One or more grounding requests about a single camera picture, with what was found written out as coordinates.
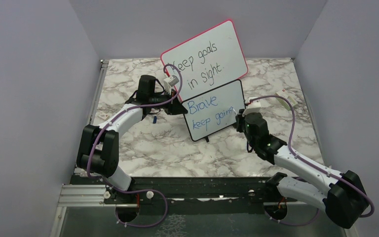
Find purple cable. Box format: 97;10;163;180
246;95;375;218
87;64;184;177

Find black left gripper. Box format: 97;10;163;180
150;88;188;115

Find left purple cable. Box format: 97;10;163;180
87;64;184;177

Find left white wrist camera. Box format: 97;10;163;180
163;75;180;90

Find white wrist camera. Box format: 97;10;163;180
163;75;180;90
242;97;262;117

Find aluminium rail table edge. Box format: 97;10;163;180
57;59;110;209

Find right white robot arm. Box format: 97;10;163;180
234;109;370;229

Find white green box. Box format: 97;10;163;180
275;89;298;110

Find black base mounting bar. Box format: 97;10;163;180
70;175;298;217

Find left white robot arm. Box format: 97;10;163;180
76;75;188;203

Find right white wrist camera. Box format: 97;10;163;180
242;97;262;117

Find pink framed whiteboard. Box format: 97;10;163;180
160;19;248;101

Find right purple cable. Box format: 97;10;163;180
246;95;375;218

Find black framed whiteboard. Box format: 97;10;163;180
182;79;245;142

